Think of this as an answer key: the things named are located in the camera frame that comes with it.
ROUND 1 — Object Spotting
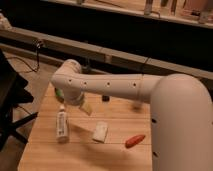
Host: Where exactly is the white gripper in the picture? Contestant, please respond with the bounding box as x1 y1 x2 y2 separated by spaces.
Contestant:
63 90 92 116

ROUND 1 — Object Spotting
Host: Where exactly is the white lotion bottle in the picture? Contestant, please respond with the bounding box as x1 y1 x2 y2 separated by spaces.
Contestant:
56 105 69 143

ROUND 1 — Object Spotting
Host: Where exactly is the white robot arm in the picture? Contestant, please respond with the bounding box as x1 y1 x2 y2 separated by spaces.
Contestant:
51 59 213 171

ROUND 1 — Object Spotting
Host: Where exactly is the black rectangular block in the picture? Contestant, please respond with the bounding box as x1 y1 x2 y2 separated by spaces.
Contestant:
102 96 110 102

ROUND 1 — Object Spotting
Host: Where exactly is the green bowl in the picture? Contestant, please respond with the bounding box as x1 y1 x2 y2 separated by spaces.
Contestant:
54 88 64 102

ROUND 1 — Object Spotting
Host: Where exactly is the orange carrot toy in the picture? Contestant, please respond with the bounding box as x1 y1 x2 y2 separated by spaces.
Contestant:
125 135 145 148

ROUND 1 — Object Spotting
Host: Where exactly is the black chair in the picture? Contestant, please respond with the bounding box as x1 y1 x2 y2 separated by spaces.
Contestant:
0 49 38 151

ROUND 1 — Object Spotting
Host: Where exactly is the black cable on floor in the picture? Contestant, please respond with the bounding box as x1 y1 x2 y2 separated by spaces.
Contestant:
6 39 45 74

